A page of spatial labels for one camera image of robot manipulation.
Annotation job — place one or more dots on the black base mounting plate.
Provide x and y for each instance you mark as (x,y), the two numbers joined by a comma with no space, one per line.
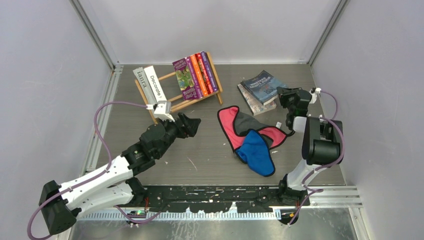
(217,198)

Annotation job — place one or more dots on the red white illustrated book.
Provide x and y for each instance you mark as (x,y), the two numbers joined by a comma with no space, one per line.
(205,76)

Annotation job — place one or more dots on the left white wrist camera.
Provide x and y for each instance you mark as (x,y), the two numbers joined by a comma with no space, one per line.
(161,110)

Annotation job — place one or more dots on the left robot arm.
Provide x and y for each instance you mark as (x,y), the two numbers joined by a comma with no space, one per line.
(115,183)

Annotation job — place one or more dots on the white Decorate Furniture book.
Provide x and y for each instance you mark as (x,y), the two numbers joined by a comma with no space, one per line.
(154,83)

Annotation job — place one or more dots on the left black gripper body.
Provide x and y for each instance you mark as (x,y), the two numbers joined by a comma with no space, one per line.
(171,129)

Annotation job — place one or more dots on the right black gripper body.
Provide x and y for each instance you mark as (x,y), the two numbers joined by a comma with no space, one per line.
(286,101)

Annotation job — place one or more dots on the orange 78-Storey Treehouse book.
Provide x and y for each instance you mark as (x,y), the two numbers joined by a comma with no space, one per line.
(199,76)

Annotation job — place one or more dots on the pale book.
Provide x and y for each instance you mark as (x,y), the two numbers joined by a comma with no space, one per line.
(254,105)

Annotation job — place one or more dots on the slotted cable duct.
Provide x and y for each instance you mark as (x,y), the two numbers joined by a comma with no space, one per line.
(115,215)

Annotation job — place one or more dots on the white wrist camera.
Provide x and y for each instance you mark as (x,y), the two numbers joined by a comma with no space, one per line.
(161,110)
(315,93)

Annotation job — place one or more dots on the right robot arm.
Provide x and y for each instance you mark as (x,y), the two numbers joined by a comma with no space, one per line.
(322,144)

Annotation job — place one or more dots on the blue oven mitt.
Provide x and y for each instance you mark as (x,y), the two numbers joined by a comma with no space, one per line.
(255,153)

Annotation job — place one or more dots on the wooden book rack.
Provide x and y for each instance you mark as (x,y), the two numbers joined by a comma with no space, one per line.
(178,103)

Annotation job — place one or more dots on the purple 52-Storey Treehouse book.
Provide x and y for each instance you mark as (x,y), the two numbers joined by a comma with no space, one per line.
(209,71)

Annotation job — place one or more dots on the grey Iantra book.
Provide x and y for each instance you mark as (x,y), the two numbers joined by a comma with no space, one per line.
(144,84)

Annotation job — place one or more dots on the red grey cloth bib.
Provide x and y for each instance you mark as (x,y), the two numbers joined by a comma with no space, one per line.
(236,125)

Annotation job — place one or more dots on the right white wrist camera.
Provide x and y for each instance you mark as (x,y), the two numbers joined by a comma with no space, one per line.
(315,93)

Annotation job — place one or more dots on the purple illustrated book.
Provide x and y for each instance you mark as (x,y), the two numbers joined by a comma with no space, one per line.
(186,78)

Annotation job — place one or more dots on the dark Nineteen Eighty-Four book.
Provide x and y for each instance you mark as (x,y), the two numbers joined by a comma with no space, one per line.
(263,87)

